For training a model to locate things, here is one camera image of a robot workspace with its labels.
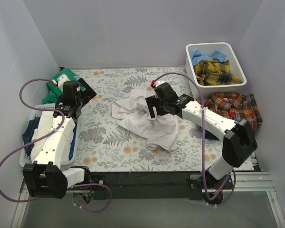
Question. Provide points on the aluminium frame rail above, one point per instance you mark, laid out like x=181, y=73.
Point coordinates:
x=254, y=181

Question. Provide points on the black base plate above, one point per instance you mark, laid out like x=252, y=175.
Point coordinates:
x=145, y=185

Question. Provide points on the yellow plaid shirt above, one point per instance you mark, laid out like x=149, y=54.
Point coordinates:
x=212, y=72

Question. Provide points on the red plaid shirt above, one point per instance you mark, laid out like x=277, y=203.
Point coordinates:
x=235, y=106

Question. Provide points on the white plastic bin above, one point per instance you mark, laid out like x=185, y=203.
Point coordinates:
x=208, y=49

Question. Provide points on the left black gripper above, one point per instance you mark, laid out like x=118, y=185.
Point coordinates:
x=84, y=94

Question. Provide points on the floral table cloth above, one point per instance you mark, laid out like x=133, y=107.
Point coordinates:
x=105, y=146

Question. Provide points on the blue shirt in bin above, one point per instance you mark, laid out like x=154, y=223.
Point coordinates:
x=196, y=56

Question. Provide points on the green shirt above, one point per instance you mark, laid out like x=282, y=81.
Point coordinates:
x=54, y=91

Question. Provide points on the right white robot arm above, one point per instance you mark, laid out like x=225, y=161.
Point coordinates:
x=237, y=137

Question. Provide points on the white laundry basket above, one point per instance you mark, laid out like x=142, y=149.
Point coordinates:
x=34, y=113

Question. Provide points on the white long sleeve shirt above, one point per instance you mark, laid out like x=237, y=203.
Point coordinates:
x=134, y=116

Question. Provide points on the dark blue garment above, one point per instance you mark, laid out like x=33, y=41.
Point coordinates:
x=28, y=134

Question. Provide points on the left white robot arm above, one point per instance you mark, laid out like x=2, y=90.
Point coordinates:
x=43, y=175

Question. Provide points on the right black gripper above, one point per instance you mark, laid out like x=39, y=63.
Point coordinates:
x=154, y=104

